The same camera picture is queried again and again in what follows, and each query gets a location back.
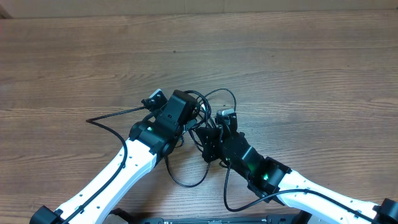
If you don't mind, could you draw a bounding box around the thin black USB cable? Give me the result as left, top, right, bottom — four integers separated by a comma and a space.
164, 88, 237, 189

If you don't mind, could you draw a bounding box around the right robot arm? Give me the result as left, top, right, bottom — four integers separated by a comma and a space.
197, 128, 397, 223

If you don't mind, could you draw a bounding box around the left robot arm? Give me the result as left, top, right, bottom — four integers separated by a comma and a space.
30, 90, 199, 224

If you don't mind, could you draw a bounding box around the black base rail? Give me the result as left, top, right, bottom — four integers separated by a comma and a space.
132, 215, 295, 224

